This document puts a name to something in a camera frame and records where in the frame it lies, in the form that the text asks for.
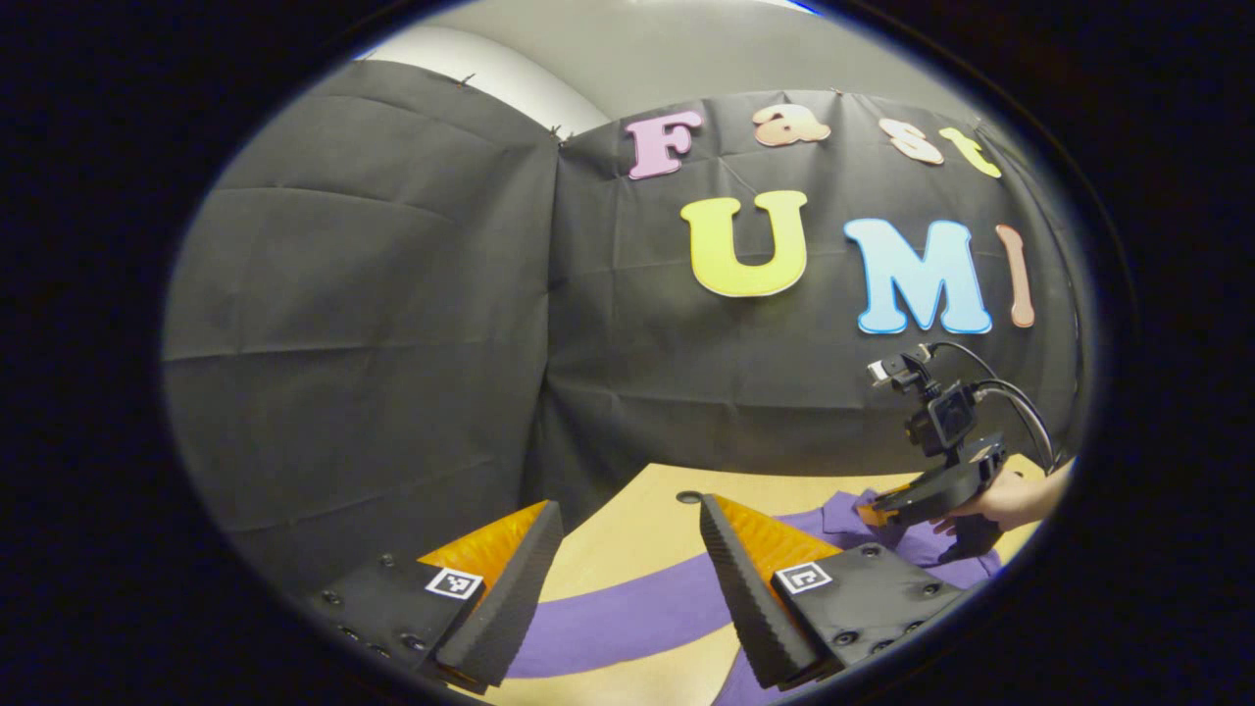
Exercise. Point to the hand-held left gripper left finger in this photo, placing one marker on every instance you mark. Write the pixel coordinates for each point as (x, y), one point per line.
(515, 598)

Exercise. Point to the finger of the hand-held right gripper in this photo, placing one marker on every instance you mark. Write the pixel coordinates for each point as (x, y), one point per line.
(873, 515)

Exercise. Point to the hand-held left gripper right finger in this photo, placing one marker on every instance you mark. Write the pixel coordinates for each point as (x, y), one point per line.
(745, 598)

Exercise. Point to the purple polo shirt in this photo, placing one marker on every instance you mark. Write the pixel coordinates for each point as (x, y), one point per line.
(637, 608)

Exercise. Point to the black backdrop cloth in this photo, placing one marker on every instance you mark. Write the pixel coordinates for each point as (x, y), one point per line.
(392, 343)

